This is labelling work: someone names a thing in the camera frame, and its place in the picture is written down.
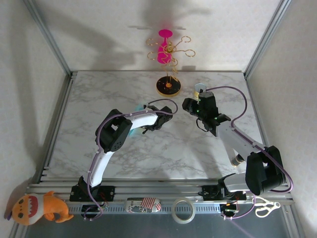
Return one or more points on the turquoise paper sheet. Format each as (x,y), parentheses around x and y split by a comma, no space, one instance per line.
(139,107)

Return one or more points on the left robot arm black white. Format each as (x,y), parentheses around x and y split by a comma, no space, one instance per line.
(116,134)

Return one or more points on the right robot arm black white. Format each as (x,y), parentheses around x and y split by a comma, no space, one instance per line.
(262,171)

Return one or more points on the yellow tin can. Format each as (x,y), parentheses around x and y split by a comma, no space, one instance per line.
(199,87)

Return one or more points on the small dark gold bottle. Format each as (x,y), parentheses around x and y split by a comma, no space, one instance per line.
(237,161)

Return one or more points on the pink plastic wine glass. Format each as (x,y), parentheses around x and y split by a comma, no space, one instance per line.
(162,57)

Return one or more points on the black controller board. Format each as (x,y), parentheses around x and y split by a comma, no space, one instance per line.
(91,209)
(229,208)

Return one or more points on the crumpled printed pouch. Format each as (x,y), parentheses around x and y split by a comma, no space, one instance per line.
(142,205)

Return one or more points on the clear tape roll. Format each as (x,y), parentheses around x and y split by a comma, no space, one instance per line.
(174,213)

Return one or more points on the white scissors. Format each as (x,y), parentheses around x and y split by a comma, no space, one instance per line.
(263,204)

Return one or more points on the orange shark plush toy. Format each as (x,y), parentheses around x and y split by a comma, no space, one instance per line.
(29,208)

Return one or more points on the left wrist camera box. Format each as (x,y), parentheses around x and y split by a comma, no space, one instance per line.
(154,109)

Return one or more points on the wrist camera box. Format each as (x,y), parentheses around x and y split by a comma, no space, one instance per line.
(154,109)
(208,102)

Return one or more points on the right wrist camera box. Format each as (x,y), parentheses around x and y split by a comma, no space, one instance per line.
(208,102)

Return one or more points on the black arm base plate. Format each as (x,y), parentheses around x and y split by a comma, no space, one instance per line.
(210,192)
(109,192)

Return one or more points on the aluminium frame rail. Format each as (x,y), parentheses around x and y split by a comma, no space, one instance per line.
(161,188)

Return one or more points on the aluminium frame post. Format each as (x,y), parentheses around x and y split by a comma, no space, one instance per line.
(267,37)
(47,37)

